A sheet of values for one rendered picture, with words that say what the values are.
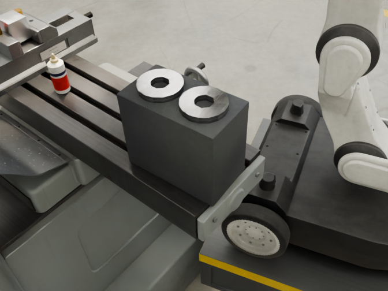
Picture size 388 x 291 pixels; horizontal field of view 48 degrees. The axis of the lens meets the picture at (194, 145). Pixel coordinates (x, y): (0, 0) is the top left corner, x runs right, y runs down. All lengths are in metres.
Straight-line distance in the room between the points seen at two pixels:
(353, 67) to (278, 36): 2.08
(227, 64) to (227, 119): 2.06
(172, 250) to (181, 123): 0.94
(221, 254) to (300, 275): 0.24
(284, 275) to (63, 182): 0.69
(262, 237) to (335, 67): 0.54
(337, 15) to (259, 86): 1.61
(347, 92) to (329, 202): 0.37
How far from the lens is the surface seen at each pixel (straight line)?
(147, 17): 3.37
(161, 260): 1.63
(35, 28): 1.27
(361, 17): 1.07
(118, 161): 0.97
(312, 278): 1.39
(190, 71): 1.66
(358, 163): 1.26
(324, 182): 1.39
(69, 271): 1.39
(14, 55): 1.24
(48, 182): 1.13
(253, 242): 1.37
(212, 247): 1.41
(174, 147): 0.82
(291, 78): 2.74
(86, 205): 1.26
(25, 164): 1.10
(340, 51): 1.06
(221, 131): 0.75
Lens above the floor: 1.60
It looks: 45 degrees down
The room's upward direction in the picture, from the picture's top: 2 degrees counter-clockwise
